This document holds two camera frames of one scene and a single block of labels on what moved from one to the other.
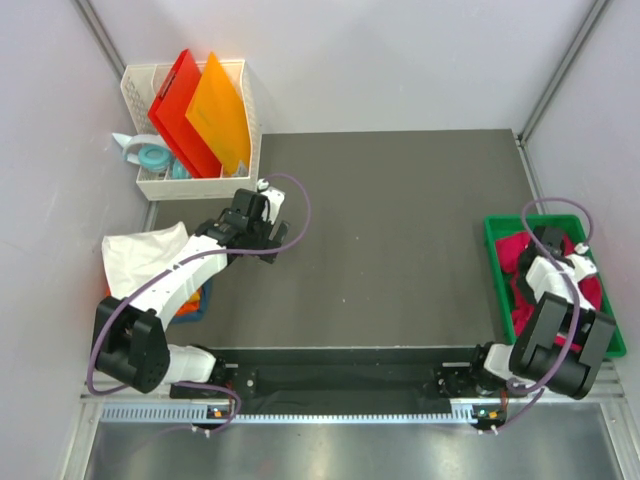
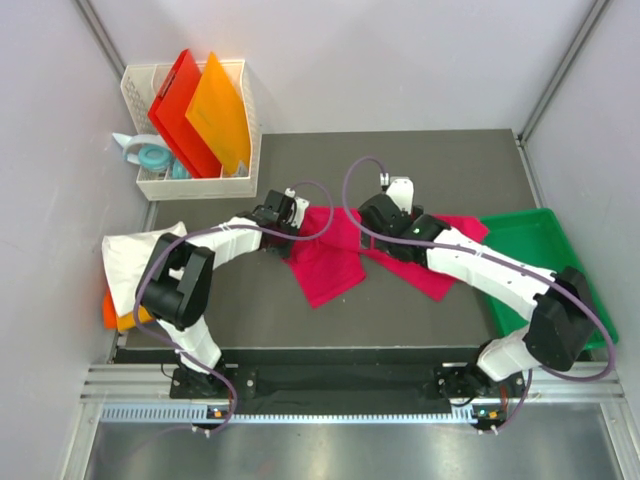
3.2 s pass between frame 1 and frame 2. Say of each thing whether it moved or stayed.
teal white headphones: stayed
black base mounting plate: stayed
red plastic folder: stayed
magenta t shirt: moved
